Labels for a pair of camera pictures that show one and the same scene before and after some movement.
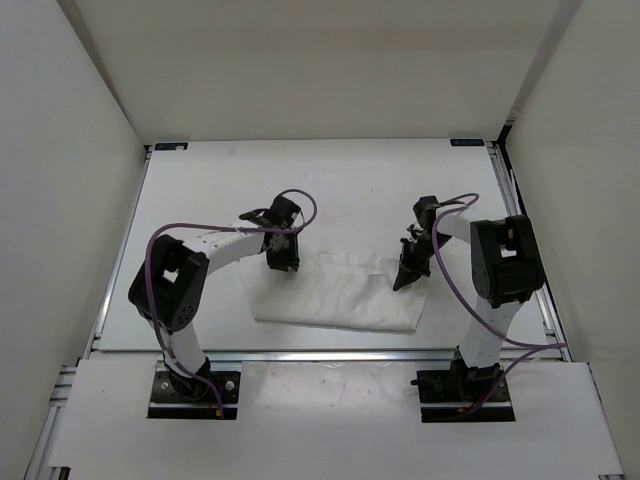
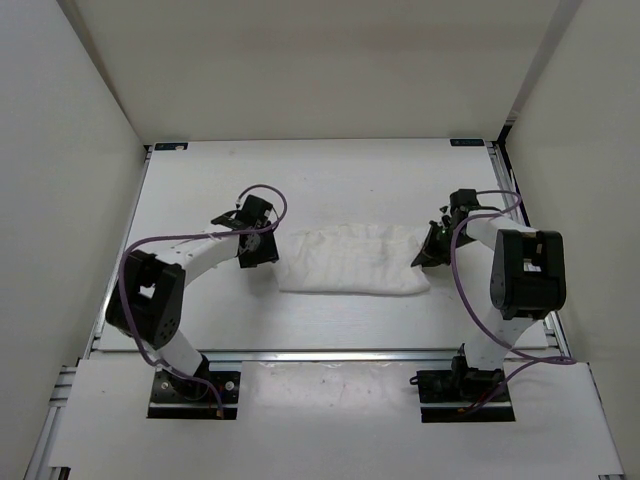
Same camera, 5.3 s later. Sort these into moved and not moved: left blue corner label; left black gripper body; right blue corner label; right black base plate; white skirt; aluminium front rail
Moved: left black gripper body; white skirt
Not moved: right black base plate; right blue corner label; left blue corner label; aluminium front rail
